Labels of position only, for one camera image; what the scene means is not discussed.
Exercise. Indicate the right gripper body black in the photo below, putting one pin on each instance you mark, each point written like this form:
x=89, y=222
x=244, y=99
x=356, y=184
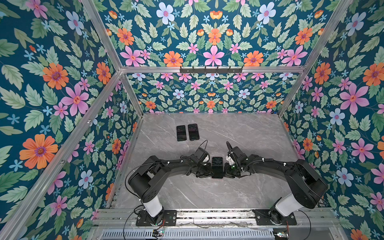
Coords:
x=231, y=171

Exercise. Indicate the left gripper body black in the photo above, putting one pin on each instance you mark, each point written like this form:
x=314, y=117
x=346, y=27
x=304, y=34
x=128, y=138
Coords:
x=204, y=171

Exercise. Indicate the blue edged smartphone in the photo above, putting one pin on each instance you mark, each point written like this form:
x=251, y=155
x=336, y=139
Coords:
x=217, y=168

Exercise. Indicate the black smartphone face up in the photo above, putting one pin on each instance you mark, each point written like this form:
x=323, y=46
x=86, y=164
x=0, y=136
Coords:
x=193, y=132

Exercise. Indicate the purple edged smartphone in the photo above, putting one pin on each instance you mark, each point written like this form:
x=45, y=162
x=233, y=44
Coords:
x=181, y=133

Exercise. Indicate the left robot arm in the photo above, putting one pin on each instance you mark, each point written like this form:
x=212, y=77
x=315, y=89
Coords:
x=150, y=177

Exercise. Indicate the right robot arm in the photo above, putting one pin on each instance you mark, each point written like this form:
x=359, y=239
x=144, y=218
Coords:
x=306, y=185

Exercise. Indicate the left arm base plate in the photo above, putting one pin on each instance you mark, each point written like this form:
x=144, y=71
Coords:
x=164, y=218

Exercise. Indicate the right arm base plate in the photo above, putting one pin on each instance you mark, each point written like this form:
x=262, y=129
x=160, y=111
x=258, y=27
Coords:
x=273, y=219

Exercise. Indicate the white vented cable duct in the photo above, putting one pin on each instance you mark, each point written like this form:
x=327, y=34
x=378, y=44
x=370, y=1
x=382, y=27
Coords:
x=188, y=234

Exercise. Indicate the metal hook rail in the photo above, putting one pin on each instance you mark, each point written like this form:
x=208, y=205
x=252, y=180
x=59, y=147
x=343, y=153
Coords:
x=211, y=70

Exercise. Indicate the aluminium front rail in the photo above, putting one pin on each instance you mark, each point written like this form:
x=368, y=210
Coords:
x=242, y=218

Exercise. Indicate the aluminium frame post right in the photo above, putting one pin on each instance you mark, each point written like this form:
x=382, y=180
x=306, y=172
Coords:
x=330, y=27

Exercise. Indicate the aluminium frame post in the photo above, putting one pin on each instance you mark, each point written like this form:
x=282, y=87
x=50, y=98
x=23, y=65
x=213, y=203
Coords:
x=34, y=197
x=330, y=27

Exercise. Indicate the aluminium frame post left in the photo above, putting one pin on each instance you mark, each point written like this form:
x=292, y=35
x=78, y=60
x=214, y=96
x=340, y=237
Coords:
x=34, y=197

